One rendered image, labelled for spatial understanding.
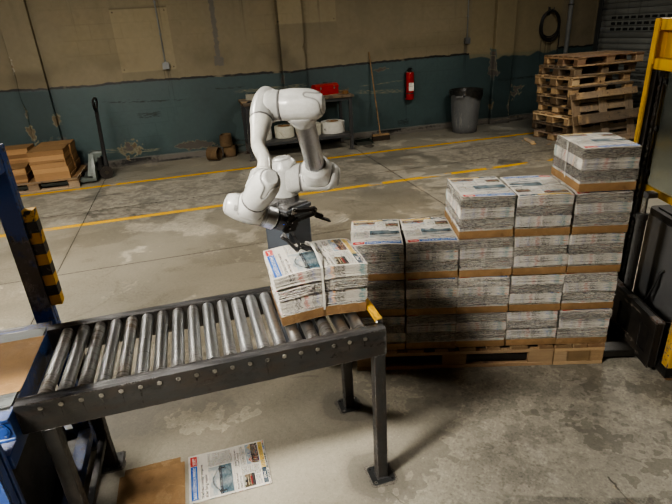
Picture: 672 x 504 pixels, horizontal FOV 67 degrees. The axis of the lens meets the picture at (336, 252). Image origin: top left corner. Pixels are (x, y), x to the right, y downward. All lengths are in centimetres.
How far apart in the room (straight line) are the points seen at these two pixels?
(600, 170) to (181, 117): 725
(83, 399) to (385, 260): 159
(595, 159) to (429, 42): 734
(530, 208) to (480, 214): 26
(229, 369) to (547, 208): 179
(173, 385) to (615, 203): 228
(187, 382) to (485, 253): 168
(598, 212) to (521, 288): 56
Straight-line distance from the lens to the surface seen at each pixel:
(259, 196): 183
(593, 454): 283
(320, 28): 924
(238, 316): 221
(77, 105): 914
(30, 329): 255
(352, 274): 205
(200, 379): 197
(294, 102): 226
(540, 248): 292
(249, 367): 197
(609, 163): 289
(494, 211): 276
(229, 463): 270
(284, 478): 259
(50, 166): 828
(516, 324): 310
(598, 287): 315
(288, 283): 199
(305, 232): 293
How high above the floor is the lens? 190
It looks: 24 degrees down
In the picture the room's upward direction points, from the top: 4 degrees counter-clockwise
